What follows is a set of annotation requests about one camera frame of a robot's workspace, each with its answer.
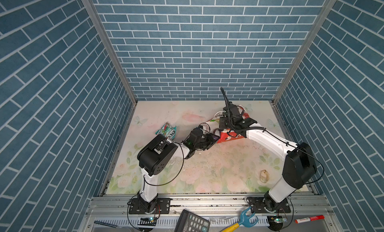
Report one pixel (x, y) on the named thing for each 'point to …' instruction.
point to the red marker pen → (309, 219)
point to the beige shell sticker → (264, 176)
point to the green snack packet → (167, 131)
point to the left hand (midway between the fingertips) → (219, 140)
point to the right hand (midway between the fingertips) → (220, 118)
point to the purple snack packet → (215, 137)
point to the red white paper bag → (222, 135)
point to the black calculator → (189, 221)
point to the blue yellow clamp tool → (248, 220)
